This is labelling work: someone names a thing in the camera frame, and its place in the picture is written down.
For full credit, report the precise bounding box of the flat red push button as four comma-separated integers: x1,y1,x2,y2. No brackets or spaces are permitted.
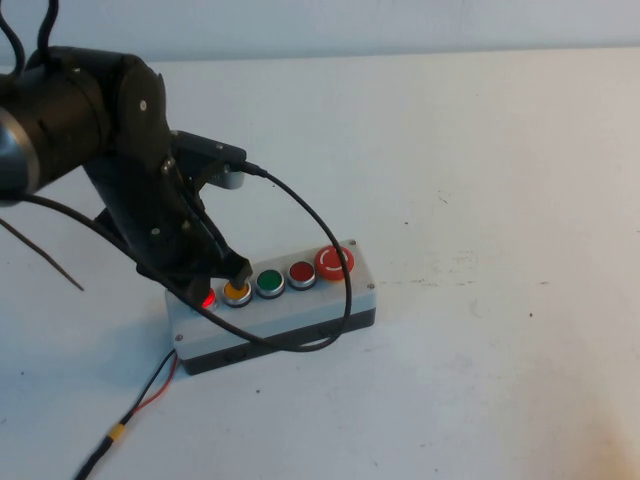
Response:
286,260,319,292

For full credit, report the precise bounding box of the red black power cable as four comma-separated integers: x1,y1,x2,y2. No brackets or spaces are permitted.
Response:
73,348,180,480

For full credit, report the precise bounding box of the red mushroom emergency stop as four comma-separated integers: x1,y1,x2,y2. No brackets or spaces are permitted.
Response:
313,245,357,284

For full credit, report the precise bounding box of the thin dark wire strand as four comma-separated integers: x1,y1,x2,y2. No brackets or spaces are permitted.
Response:
0,217,85,292

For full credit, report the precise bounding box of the yellow push button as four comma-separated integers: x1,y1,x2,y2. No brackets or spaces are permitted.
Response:
221,279,254,308

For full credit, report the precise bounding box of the green push button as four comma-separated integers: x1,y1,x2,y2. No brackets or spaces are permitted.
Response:
254,268,287,300

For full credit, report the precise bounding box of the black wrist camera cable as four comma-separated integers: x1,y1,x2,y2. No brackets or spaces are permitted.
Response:
14,160,354,354

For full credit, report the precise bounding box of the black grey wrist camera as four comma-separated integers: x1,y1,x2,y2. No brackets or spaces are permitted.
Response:
169,130,248,191

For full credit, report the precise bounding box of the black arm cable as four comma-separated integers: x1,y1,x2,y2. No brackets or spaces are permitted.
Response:
0,8,27,77
36,0,60,54

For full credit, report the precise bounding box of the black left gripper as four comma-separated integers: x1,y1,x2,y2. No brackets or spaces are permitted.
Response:
85,149,253,305

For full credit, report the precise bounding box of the grey black push-button box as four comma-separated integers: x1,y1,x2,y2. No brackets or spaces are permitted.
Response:
164,238,378,377

